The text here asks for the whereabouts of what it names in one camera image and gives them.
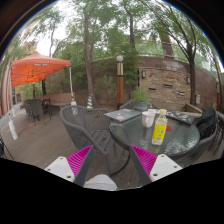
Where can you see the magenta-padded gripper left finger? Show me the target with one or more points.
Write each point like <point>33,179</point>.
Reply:
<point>60,166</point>

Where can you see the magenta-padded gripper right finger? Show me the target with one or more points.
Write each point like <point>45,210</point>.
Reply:
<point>165,166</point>

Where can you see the clear bottle with yellow label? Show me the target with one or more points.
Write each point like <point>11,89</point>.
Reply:
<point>159,131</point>

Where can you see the white ceramic mug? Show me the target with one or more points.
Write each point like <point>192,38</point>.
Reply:
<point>147,119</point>

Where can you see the black laptop with stickers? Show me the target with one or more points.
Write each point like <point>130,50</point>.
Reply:
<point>180,117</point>

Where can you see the black backpack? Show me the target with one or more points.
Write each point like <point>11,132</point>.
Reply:
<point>206,123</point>

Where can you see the group of dark patio chairs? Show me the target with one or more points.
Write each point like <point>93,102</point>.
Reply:
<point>35,108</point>

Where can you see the grey laptop with stickers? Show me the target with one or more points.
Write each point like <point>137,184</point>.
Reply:
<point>121,115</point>

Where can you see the wooden bench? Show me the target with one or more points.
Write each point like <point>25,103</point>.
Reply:
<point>60,99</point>

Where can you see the green plant in blue pot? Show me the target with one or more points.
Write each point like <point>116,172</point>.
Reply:
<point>140,100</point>

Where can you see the yellow and blue striped cone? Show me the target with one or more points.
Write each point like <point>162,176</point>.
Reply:
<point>90,101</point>

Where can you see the orange canopy tent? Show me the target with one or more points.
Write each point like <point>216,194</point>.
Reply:
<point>36,68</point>

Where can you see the white wall utility box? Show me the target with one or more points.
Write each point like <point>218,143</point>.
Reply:
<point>197,99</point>

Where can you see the black wall lantern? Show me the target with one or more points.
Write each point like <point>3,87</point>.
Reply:
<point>143,74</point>
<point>188,80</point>

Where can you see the wooden lamp post with globe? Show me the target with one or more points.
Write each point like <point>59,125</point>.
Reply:
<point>120,86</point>

